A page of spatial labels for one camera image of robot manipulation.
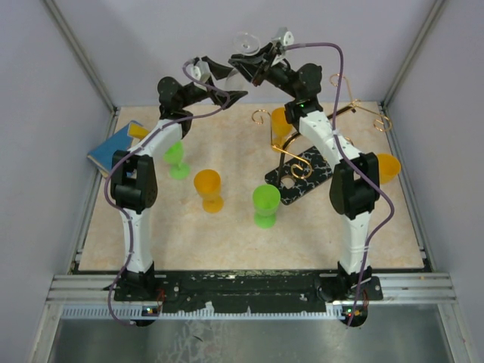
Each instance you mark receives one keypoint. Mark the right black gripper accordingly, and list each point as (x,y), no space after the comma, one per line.
(250,65)

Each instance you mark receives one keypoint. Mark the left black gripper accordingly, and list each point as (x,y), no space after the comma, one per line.
(225,98)

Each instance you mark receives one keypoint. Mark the clear wine glass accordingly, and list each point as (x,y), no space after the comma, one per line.
(245,45)

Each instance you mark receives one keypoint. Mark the green goblet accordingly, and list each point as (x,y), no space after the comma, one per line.
(266,200)
(178,169)

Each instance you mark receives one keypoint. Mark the gold wine glass rack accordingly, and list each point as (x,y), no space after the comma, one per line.
(309,169)

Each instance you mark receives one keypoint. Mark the orange goblet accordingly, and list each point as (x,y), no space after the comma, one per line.
(389,168)
(280,128)
(208,185)

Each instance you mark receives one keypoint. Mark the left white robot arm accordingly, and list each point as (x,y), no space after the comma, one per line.
(131,187)

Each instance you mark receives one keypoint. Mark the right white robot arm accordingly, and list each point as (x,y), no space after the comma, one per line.
(355,185)

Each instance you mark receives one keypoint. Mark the blue yellow box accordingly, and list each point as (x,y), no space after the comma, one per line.
(102,155)

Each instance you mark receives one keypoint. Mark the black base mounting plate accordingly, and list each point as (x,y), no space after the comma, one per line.
(137,283)

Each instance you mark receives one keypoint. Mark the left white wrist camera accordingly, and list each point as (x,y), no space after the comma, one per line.
(200,70)

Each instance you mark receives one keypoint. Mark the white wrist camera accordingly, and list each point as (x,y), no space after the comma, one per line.
(282,40)
(200,70)

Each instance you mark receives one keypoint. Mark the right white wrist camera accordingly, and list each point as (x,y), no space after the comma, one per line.
(282,40)

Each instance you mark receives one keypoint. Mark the white cable duct strip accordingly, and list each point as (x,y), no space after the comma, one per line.
(148,313)

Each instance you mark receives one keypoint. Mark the aluminium frame rail front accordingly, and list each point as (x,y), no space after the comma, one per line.
(399,288)

